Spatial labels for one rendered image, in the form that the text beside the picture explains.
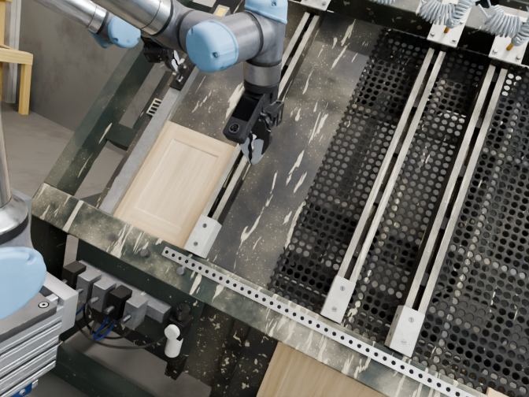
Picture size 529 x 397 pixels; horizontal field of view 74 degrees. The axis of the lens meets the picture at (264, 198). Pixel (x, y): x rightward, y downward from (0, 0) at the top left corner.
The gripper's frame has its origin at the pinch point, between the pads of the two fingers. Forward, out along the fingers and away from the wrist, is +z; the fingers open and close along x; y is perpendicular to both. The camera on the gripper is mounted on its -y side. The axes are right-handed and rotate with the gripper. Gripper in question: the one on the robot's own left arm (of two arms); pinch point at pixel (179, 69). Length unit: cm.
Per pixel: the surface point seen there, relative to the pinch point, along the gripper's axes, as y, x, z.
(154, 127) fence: 9.3, 19.2, 8.0
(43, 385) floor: 61, 122, 53
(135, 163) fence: 13.9, 34.0, 7.9
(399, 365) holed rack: -77, 92, 6
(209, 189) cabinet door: -14.2, 41.9, 9.9
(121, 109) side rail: 28.6, 7.9, 15.1
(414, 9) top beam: -83, -27, 2
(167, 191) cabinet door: 1.1, 43.4, 10.3
